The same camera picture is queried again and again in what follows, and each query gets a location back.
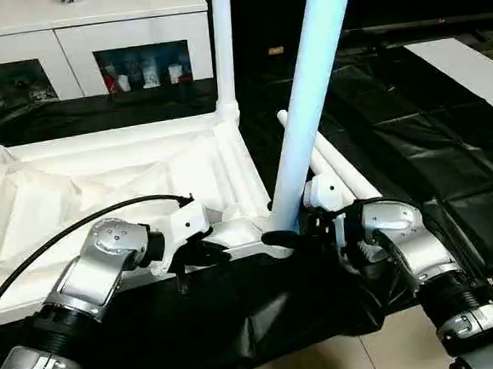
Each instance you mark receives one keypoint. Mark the white plastic table top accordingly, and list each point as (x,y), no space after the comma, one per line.
(75,181)

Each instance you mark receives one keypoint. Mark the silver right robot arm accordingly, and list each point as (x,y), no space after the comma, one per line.
(414,248)

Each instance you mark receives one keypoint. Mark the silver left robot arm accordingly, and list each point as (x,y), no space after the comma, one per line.
(91,274)

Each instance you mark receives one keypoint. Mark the black work mat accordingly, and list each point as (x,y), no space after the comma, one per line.
(450,168)

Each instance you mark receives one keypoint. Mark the small red bottle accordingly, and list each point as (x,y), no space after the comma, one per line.
(111,77)

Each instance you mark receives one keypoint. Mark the white flat board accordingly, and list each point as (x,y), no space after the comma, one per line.
(468,69)

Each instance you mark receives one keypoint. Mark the black horizontal bar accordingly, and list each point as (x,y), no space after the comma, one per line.
(422,24)

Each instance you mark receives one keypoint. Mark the dark cabinet with yellow label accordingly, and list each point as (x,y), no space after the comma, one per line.
(369,0)

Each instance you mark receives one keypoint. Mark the white cabinet with glass doors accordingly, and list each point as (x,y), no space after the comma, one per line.
(46,25)

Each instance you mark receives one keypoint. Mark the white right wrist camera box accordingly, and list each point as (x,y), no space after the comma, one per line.
(326,194)

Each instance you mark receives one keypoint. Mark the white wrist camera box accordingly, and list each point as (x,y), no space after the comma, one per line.
(326,194)
(185,223)

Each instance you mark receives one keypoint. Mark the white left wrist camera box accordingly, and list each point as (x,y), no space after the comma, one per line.
(185,223)

